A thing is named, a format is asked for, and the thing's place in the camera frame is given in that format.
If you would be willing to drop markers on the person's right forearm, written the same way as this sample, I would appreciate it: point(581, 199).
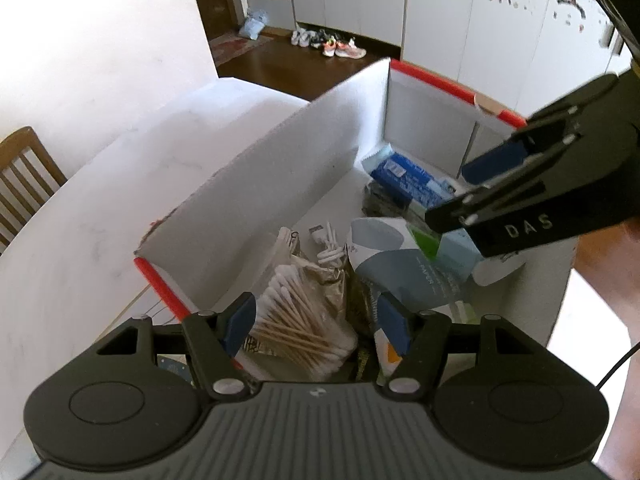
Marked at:
point(615, 285)

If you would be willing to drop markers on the small teal box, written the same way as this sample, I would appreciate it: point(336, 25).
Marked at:
point(457, 255)

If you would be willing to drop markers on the grey two-door cabinet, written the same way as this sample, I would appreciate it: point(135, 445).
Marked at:
point(350, 0)

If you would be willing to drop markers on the blue white plastic bag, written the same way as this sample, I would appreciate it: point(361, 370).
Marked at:
point(252, 25)

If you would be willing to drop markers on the red cardboard box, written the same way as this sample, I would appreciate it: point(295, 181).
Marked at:
point(280, 160)

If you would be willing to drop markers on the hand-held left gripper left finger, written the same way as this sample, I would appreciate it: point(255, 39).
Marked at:
point(240, 322)

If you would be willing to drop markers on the blue printed packet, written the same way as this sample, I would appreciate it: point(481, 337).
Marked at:
point(405, 175)

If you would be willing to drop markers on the white marble desktop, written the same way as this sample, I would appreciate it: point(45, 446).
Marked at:
point(125, 185)

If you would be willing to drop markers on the patterned doormat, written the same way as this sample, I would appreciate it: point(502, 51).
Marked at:
point(237, 49)

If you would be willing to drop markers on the clear printed plastic packet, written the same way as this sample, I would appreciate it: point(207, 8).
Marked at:
point(495, 270)

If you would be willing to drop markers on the pale blue packet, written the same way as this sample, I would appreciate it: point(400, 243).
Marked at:
point(376, 159)

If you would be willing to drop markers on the wooden chair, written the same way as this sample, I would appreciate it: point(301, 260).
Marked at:
point(30, 150)

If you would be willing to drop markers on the white grey snack bag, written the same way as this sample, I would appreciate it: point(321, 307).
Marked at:
point(395, 260)

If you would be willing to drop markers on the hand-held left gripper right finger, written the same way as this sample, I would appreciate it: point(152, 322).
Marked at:
point(395, 325)

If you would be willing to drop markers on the white sticker-covered cabinet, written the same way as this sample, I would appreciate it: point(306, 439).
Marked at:
point(500, 35)

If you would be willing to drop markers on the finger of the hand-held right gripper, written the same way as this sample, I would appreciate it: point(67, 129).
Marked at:
point(492, 162)
point(450, 217)

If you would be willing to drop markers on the pack of cotton swabs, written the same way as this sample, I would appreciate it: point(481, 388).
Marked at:
point(295, 320)

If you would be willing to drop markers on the row of sneakers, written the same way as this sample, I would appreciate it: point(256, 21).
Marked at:
point(327, 44)

